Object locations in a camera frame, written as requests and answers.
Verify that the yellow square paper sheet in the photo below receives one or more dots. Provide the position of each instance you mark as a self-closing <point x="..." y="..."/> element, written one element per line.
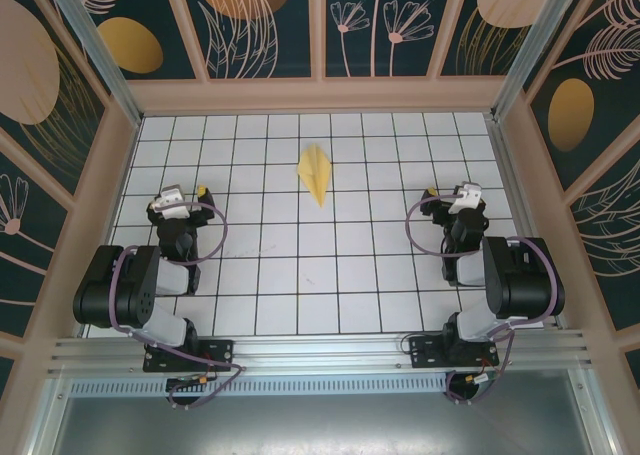
<point x="315" y="172"/>

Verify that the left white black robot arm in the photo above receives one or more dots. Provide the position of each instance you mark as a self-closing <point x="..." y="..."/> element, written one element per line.
<point x="105" y="285"/>

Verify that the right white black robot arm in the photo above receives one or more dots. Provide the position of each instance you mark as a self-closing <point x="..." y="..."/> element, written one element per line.
<point x="525" y="280"/>

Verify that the grey metal sheet panel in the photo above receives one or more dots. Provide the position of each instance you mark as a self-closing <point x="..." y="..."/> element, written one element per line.
<point x="320" y="430"/>

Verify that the orange power connector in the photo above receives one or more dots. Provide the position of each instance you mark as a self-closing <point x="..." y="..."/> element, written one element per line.
<point x="202" y="378"/>
<point x="475" y="378"/>

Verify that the small green circuit board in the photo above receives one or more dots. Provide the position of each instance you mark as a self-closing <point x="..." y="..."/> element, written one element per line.
<point x="182" y="382"/>

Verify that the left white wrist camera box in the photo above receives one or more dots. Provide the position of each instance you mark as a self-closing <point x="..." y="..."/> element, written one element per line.
<point x="170" y="202"/>

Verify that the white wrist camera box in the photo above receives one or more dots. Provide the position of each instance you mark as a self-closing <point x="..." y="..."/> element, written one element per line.
<point x="170" y="202"/>
<point x="467" y="196"/>

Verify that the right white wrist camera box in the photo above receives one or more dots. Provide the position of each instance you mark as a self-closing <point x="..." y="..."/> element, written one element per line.
<point x="467" y="196"/>

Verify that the aluminium side rail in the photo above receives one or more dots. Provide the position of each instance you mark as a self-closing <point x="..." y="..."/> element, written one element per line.
<point x="510" y="175"/>

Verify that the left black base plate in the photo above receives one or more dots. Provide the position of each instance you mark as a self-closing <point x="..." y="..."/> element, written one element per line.
<point x="222" y="350"/>

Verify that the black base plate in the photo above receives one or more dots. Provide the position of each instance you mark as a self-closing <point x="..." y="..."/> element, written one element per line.
<point x="222" y="350"/>
<point x="425" y="352"/>

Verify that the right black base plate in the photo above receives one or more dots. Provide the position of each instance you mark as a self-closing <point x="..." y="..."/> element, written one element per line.
<point x="425" y="352"/>

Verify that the aluminium frame post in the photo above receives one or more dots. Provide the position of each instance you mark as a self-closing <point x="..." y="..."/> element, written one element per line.
<point x="535" y="50"/>
<point x="95" y="50"/>

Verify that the long aluminium mounting rail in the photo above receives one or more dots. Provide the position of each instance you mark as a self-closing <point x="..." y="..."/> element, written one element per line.
<point x="320" y="350"/>

